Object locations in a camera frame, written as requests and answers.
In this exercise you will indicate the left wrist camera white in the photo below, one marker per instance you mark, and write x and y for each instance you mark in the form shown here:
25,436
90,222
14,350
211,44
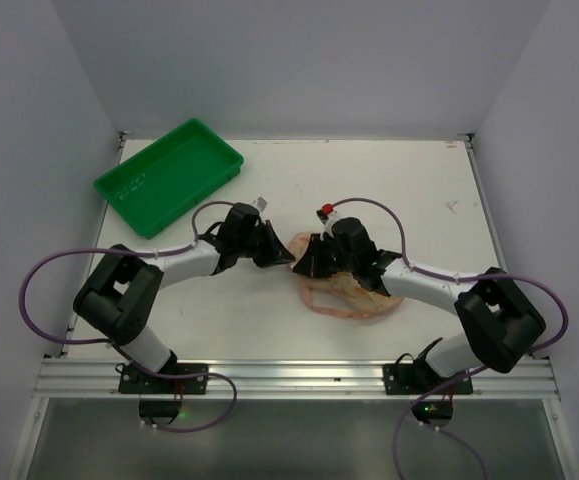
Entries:
260,202

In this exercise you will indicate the carrot print laundry bag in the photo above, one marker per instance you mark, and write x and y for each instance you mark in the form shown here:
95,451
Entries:
341,295

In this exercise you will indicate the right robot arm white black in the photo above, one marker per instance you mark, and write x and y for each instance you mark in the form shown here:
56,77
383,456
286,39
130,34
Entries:
499,322

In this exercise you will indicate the aluminium mounting rail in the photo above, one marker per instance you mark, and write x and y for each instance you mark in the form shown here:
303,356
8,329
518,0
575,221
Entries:
83,378

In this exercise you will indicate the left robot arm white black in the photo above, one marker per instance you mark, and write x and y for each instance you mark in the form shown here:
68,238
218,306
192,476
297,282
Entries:
118,296

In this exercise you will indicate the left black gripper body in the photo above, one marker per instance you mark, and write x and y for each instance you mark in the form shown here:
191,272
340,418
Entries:
264,242

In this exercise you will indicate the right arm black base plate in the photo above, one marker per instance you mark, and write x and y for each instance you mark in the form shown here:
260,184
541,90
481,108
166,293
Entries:
409,376

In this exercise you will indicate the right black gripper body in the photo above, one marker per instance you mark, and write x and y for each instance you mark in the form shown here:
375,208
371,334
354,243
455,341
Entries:
322,255

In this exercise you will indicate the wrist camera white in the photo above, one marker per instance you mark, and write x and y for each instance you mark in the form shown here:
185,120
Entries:
260,202
328,216

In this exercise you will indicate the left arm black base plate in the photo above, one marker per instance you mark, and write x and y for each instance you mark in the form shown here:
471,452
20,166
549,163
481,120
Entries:
161,399

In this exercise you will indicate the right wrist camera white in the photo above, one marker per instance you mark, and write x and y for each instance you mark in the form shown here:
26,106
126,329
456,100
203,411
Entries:
328,216

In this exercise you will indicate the green plastic tray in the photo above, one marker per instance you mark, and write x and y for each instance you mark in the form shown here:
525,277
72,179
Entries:
156,186

